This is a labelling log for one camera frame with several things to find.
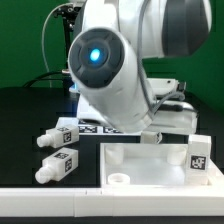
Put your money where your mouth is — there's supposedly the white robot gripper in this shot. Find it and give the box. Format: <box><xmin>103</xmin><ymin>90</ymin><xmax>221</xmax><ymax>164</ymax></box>
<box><xmin>148</xmin><ymin>78</ymin><xmax>198</xmax><ymax>135</ymax></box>

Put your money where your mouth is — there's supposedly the white square table top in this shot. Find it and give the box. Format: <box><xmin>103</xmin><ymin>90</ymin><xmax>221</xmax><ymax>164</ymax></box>
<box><xmin>100</xmin><ymin>143</ymin><xmax>224</xmax><ymax>187</ymax></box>

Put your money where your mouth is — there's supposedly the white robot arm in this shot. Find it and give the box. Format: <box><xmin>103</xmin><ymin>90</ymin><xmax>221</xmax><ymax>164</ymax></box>
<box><xmin>68</xmin><ymin>0</ymin><xmax>212</xmax><ymax>135</ymax></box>

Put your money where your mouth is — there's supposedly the paper sheet with markers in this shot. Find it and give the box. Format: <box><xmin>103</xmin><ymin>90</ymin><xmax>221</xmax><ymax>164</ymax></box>
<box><xmin>55</xmin><ymin>116</ymin><xmax>144</xmax><ymax>137</ymax></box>

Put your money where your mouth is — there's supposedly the white L-shaped fence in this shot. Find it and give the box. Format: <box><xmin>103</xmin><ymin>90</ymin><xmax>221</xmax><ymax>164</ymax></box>
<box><xmin>0</xmin><ymin>146</ymin><xmax>224</xmax><ymax>218</ymax></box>

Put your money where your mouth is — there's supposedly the black cable on table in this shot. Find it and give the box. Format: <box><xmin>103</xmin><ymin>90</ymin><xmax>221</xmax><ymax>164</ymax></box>
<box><xmin>22</xmin><ymin>70</ymin><xmax>73</xmax><ymax>88</ymax></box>

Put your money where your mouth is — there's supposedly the black camera on stand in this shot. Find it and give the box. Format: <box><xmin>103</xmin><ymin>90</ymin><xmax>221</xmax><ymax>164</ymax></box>
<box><xmin>53</xmin><ymin>3</ymin><xmax>84</xmax><ymax>76</ymax></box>

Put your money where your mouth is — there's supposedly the grey camera cable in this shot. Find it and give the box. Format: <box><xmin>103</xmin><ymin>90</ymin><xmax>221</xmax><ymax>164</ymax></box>
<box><xmin>41</xmin><ymin>3</ymin><xmax>69</xmax><ymax>88</ymax></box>

